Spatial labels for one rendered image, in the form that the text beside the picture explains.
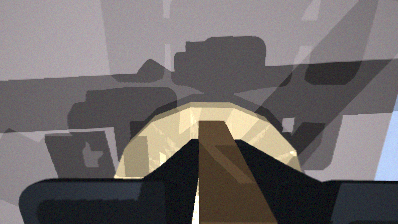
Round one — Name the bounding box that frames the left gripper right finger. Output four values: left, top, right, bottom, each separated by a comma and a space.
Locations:
234, 139, 398, 224

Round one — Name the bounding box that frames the brown rectangular mat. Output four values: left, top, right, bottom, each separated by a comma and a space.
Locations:
0, 0, 398, 224

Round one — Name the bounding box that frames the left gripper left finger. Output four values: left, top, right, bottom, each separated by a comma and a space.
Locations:
19, 139, 199, 224

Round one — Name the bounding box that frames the tan wooden stool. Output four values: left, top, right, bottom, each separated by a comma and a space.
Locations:
114, 102, 302, 224

